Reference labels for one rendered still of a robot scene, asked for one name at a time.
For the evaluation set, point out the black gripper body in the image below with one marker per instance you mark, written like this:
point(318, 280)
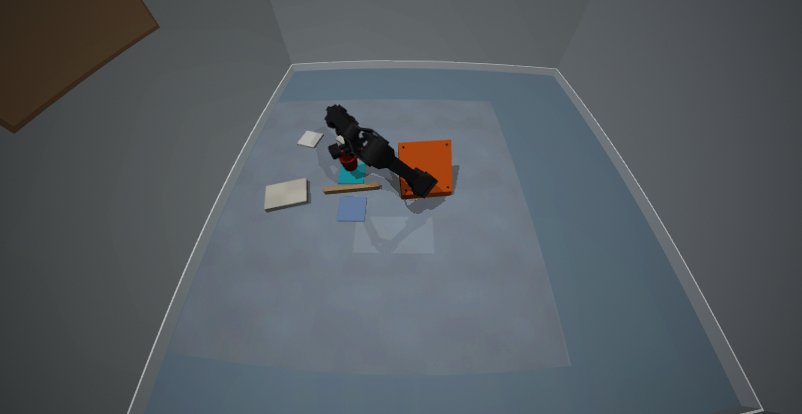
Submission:
point(335, 150)

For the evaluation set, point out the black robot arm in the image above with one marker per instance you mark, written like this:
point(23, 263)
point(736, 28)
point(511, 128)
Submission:
point(377, 152)

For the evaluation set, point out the brown wooden bar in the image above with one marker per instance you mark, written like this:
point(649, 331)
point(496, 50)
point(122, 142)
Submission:
point(351, 188)

